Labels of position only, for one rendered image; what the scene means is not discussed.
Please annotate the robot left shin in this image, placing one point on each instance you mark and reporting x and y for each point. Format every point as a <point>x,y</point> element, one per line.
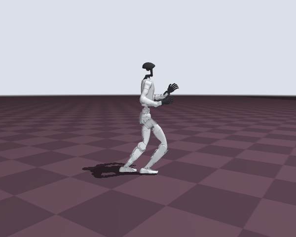
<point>133,156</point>

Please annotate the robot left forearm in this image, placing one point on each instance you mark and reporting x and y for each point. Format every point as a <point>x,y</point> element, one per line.
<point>160,96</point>

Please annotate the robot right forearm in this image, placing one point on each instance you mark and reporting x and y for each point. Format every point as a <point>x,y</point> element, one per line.
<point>150,102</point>

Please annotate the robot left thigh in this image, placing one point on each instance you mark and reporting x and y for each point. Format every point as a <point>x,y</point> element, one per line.
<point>145,136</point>

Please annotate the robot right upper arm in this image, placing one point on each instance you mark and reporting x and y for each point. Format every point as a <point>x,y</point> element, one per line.
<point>147,86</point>

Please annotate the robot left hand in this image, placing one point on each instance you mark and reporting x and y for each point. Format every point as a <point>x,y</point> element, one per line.
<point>171,88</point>

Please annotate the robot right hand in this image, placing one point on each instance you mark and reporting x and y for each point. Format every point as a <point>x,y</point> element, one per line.
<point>167,100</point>

